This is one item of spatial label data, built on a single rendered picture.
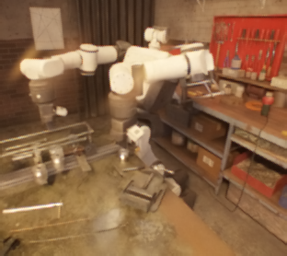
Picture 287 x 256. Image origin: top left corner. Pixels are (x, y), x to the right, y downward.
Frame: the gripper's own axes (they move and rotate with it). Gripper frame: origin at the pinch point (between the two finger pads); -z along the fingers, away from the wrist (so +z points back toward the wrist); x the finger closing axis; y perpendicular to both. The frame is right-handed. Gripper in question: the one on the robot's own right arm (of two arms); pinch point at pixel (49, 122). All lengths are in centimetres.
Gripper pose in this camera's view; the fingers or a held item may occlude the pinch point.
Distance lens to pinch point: 91.1
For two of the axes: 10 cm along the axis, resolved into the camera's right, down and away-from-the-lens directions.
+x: -5.1, -3.4, 7.9
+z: 0.0, -9.2, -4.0
